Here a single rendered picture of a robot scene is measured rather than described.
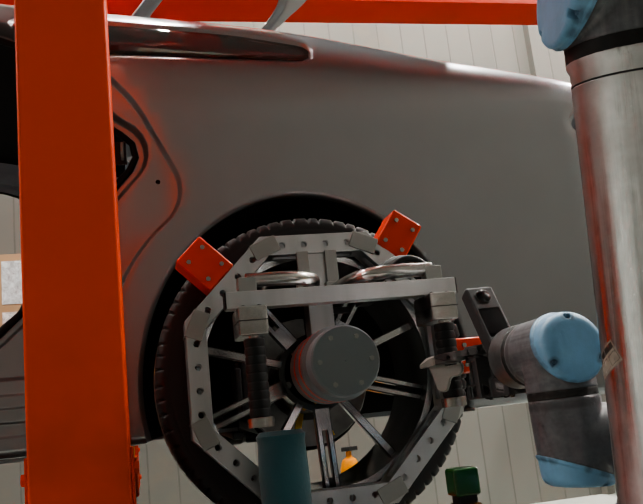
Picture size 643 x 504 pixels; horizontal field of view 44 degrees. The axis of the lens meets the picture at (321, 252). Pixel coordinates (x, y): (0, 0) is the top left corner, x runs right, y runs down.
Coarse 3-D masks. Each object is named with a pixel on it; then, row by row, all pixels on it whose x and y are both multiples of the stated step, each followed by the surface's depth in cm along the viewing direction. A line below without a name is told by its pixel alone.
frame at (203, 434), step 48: (288, 240) 161; (336, 240) 163; (192, 336) 153; (432, 336) 165; (192, 384) 151; (432, 384) 166; (192, 432) 149; (432, 432) 159; (240, 480) 149; (384, 480) 158
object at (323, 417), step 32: (384, 320) 188; (224, 352) 164; (288, 352) 167; (416, 352) 176; (416, 384) 171; (288, 416) 164; (320, 416) 165; (352, 416) 167; (416, 416) 170; (320, 448) 164; (384, 448) 167; (352, 480) 167
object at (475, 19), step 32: (0, 0) 403; (128, 0) 416; (192, 0) 422; (224, 0) 426; (256, 0) 429; (320, 0) 436; (352, 0) 440; (384, 0) 444; (416, 0) 449; (448, 0) 453; (480, 0) 458; (512, 0) 462
